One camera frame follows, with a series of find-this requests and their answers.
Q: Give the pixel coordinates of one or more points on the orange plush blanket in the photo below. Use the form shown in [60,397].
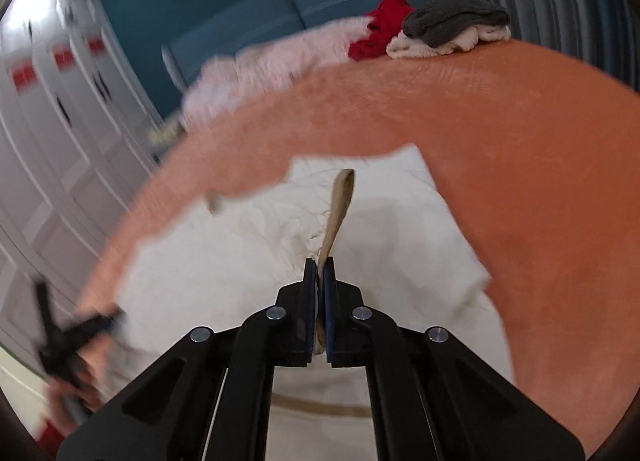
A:
[500,141]

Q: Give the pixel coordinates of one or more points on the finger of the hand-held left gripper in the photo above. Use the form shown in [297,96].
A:
[100,323]

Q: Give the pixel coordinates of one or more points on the white panelled wardrobe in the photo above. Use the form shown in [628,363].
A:
[60,141]

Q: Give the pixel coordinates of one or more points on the person's left hand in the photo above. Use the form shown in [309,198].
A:
[80,396]

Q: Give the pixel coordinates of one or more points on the red cloth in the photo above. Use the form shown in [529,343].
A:
[382,31]

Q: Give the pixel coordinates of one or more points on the yellowish bedside clutter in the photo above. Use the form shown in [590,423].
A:
[165,133]

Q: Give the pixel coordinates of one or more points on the pink fluffy cloth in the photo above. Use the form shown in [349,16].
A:
[280,61]

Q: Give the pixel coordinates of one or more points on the grey knitted cloth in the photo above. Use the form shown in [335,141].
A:
[450,16]

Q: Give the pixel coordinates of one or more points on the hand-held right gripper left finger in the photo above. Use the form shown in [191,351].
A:
[311,301]

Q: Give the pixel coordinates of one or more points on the cream fluffy cloth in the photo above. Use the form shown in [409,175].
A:
[415,48]

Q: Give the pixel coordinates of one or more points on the white garment with tan trim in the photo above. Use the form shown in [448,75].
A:
[400,241]

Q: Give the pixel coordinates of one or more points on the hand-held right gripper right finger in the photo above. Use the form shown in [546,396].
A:
[330,301]

